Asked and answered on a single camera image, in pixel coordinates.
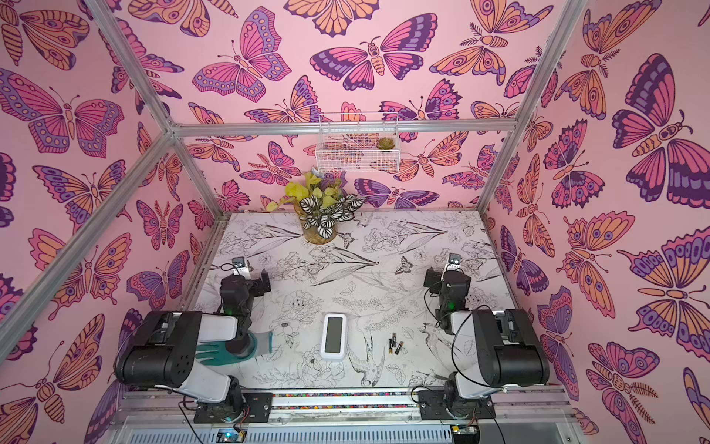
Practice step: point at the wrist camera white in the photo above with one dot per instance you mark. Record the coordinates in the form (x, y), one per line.
(454, 262)
(240, 266)

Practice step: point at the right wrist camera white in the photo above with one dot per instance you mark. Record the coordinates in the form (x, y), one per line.
(454, 262)

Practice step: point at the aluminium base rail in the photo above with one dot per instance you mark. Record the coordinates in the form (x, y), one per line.
(541, 414)

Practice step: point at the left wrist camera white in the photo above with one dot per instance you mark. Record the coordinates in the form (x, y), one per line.
(240, 266)

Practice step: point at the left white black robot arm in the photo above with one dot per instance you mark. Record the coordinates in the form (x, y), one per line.
(163, 351)

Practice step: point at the small succulent in basket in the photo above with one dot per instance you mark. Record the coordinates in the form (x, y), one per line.
(386, 144)

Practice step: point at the white wire basket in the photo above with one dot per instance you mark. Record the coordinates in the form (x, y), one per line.
(347, 142)

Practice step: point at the white digital alarm clock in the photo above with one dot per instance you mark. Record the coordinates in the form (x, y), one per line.
(334, 337)

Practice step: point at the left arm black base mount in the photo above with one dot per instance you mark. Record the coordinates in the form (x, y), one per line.
(250, 408)

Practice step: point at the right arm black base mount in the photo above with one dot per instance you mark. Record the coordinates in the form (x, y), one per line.
(440, 405)

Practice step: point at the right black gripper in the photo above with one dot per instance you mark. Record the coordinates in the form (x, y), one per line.
(435, 279)

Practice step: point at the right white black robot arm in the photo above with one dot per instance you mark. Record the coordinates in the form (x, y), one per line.
(491, 350)

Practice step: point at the potted plant yellow glass vase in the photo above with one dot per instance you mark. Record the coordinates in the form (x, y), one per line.
(320, 203)

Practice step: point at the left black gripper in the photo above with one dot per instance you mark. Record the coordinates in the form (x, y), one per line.
(258, 282)

